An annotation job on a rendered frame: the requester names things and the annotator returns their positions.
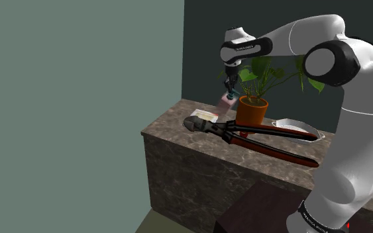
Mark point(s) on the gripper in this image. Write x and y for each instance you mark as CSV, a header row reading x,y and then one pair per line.
x,y
230,81

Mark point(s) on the pink bottle with teal cap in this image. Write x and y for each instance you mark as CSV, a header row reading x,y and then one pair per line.
x,y
226,105

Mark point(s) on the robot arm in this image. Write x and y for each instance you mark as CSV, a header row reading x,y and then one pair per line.
x,y
360,135

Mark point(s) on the green plant in orange pot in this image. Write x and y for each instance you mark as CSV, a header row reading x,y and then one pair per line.
x,y
251,113

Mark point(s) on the white flat packet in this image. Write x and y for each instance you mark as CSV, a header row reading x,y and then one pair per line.
x,y
203,114

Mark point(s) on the white oval dish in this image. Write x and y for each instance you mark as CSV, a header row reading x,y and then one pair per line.
x,y
297,124

